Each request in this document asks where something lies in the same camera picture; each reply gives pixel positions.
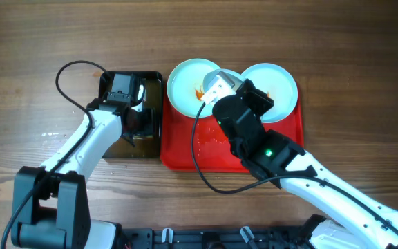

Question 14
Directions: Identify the green yellow sponge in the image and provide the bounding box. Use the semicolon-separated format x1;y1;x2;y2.
132;131;154;140

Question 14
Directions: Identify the white plate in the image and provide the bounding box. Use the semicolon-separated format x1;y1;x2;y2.
167;58;220;118
242;63;299;123
202;68;245;91

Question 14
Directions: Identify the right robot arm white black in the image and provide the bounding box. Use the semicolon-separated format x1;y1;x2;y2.
203;78;398;248

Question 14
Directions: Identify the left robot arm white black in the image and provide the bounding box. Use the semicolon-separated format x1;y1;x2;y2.
1;72;155;248

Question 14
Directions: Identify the black water tray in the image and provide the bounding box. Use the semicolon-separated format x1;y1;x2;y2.
99;71;164;159

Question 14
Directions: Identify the red plastic tray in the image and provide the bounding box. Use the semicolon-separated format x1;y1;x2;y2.
160;74;305;173

